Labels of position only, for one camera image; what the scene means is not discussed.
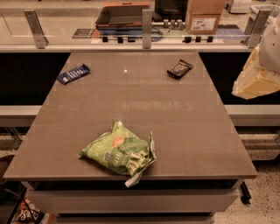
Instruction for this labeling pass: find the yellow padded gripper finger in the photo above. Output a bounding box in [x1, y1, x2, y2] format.
[232, 45, 280, 100]

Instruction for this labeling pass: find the green jalapeno chip bag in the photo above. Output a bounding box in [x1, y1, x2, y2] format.
[79, 122, 157, 187]

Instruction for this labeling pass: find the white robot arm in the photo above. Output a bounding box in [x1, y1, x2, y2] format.
[232, 15, 280, 100]

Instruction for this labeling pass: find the blue rxbar blueberry bar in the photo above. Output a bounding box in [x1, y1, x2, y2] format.
[57, 64, 91, 85]

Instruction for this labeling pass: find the snack bag under table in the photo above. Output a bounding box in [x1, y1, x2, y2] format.
[11, 199, 45, 224]

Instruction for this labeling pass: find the black snack bar wrapper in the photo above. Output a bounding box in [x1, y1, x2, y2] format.
[167, 59, 193, 80]

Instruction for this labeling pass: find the cardboard box with label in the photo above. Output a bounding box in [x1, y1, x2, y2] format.
[185, 0, 225, 34]

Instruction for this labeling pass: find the black table caster wheel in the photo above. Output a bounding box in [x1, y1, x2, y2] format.
[240, 182, 251, 205]

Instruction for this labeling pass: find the open dark tray box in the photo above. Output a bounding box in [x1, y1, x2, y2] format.
[95, 2, 151, 28]

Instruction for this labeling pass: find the right metal glass bracket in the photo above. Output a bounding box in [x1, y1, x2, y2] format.
[244, 10, 270, 48]

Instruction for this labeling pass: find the metal glass bracket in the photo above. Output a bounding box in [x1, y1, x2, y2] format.
[24, 10, 48, 49]
[142, 9, 152, 49]
[244, 10, 270, 48]

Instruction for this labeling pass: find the middle metal glass bracket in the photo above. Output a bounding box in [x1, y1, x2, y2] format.
[142, 9, 152, 49]

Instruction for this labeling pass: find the left metal glass bracket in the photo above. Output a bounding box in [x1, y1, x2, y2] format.
[24, 10, 48, 49]

